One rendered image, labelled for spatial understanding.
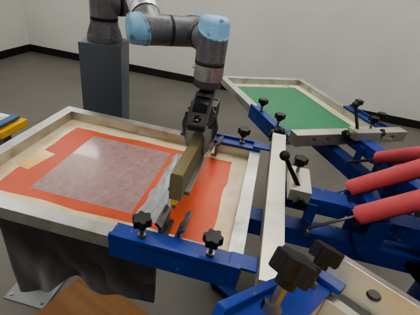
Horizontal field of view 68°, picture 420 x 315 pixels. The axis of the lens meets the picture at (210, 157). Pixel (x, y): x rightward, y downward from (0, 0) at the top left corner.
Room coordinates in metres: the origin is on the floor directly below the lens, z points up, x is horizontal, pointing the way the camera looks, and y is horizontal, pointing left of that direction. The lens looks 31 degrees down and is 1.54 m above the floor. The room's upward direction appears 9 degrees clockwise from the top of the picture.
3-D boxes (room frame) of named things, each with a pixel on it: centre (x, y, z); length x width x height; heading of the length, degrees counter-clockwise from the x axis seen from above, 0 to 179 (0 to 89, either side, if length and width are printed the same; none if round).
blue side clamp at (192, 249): (0.49, 0.05, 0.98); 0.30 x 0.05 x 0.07; 82
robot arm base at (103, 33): (1.44, 0.55, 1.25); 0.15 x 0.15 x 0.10
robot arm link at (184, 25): (0.87, 0.10, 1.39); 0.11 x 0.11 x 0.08; 29
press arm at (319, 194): (0.73, -0.31, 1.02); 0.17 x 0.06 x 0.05; 82
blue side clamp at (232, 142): (1.04, -0.03, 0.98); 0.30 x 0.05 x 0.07; 82
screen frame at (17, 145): (0.80, 0.25, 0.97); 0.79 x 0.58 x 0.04; 82
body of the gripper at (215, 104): (0.80, 0.04, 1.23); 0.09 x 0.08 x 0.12; 172
